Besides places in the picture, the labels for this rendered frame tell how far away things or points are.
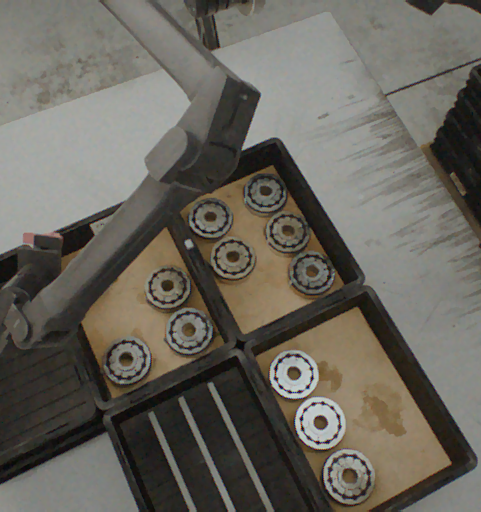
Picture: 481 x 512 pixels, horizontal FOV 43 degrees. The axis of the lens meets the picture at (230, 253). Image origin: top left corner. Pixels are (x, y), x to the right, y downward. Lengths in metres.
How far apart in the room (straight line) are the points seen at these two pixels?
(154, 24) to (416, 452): 0.95
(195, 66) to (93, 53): 2.08
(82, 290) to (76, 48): 2.10
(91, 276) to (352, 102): 1.12
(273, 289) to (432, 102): 1.58
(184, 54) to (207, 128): 0.11
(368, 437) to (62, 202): 0.95
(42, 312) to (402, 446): 0.78
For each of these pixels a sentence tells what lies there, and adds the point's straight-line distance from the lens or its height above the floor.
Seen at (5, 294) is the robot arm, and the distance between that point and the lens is 0.99.
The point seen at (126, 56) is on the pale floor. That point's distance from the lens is 2.80.
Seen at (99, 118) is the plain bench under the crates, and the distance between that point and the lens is 1.76.
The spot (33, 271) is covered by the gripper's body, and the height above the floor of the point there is 1.19.
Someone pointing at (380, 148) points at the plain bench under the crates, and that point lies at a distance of 1.71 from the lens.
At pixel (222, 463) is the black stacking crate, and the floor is 0.83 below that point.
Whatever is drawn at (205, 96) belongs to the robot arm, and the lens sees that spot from 0.74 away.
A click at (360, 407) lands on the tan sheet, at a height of 0.83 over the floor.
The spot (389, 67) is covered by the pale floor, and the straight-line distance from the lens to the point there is 2.81.
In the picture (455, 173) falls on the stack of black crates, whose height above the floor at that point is 0.20.
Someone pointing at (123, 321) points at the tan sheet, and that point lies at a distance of 1.35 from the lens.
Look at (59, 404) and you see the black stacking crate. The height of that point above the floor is 0.83.
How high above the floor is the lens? 2.11
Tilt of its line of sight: 68 degrees down
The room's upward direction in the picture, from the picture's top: straight up
